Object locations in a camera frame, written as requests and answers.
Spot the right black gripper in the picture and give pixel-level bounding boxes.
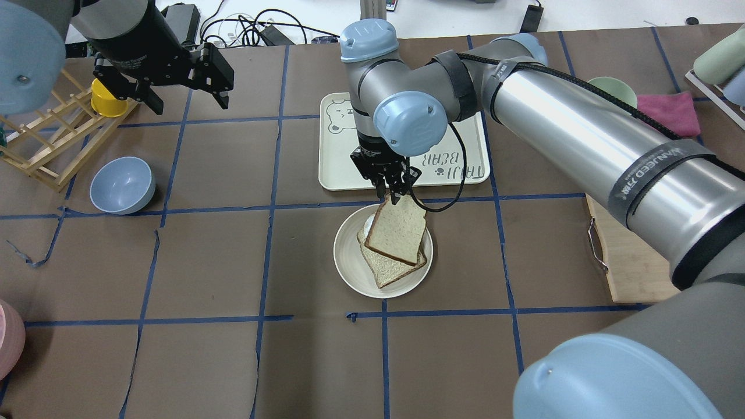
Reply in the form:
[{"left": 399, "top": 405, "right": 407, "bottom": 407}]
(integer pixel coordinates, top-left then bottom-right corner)
[{"left": 350, "top": 133, "right": 421, "bottom": 206}]

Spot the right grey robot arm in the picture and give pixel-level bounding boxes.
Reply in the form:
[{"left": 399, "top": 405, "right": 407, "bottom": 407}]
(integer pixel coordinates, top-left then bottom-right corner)
[{"left": 339, "top": 19, "right": 744, "bottom": 418}]

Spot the fried egg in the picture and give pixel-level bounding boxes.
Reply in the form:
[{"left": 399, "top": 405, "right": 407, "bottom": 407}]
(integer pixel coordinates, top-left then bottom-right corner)
[{"left": 362, "top": 213, "right": 376, "bottom": 238}]

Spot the cream bear tray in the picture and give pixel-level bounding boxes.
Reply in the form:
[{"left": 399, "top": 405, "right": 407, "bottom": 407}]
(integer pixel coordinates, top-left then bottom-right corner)
[{"left": 318, "top": 92, "right": 491, "bottom": 191}]

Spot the blue bowl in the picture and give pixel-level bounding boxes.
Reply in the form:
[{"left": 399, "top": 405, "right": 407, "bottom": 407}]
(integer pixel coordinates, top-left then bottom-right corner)
[{"left": 88, "top": 156, "right": 156, "bottom": 215}]

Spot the yellow mug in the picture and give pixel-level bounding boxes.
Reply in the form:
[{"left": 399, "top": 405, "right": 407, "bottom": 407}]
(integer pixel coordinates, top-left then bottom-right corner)
[{"left": 90, "top": 79, "right": 129, "bottom": 118}]

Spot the wooden cutting board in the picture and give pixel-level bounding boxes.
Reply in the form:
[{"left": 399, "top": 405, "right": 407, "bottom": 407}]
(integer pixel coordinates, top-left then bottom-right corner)
[{"left": 586, "top": 196, "right": 679, "bottom": 303}]

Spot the wooden mug rack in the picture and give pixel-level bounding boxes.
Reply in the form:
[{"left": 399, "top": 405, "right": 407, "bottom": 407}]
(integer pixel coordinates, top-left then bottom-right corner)
[{"left": 2, "top": 69, "right": 139, "bottom": 191}]

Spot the white wire cup rack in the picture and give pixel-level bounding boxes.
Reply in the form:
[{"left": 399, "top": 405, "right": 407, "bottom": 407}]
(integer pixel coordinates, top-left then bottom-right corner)
[{"left": 685, "top": 69, "right": 744, "bottom": 131}]

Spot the blue cup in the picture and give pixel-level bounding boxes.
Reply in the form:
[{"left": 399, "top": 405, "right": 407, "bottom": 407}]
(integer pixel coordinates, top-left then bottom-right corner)
[{"left": 723, "top": 67, "right": 745, "bottom": 107}]

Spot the pink bowl with ice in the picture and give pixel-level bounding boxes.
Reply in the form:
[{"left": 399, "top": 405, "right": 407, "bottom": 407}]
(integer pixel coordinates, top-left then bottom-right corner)
[{"left": 1, "top": 300, "right": 26, "bottom": 380}]

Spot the green bowl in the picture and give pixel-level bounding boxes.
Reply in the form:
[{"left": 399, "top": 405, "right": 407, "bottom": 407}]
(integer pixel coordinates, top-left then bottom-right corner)
[{"left": 588, "top": 76, "right": 638, "bottom": 107}]

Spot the pink cloth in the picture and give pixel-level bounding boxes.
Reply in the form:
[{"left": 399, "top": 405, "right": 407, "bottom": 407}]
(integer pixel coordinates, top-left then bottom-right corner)
[{"left": 637, "top": 92, "right": 701, "bottom": 137}]

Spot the black power brick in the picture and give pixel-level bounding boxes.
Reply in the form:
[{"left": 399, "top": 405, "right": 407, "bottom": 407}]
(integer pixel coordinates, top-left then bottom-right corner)
[{"left": 258, "top": 26, "right": 295, "bottom": 46}]

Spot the aluminium frame post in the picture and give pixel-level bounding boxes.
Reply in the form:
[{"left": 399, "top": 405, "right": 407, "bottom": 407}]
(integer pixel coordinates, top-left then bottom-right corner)
[{"left": 359, "top": 0, "right": 388, "bottom": 21}]

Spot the black power adapter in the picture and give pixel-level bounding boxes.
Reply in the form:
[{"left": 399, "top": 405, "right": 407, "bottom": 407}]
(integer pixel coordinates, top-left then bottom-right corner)
[{"left": 519, "top": 3, "right": 544, "bottom": 33}]

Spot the round cream plate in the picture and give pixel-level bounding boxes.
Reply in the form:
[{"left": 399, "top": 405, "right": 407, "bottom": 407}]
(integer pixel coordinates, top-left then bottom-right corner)
[{"left": 333, "top": 205, "right": 434, "bottom": 298}]

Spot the green cup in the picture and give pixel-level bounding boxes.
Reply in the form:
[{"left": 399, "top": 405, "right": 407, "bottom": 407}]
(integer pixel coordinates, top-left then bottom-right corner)
[{"left": 693, "top": 26, "right": 744, "bottom": 84}]

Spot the bread slice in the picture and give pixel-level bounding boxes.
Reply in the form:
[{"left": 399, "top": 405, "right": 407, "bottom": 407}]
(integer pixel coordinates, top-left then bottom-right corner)
[
  {"left": 364, "top": 194, "right": 427, "bottom": 266},
  {"left": 356, "top": 230, "right": 427, "bottom": 289}
]

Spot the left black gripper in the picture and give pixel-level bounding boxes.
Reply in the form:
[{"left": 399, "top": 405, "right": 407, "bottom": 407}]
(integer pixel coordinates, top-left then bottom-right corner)
[{"left": 93, "top": 40, "right": 235, "bottom": 116}]

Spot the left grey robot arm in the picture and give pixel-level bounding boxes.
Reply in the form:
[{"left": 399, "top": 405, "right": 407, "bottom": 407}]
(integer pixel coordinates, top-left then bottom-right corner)
[{"left": 1, "top": 1, "right": 235, "bottom": 115}]

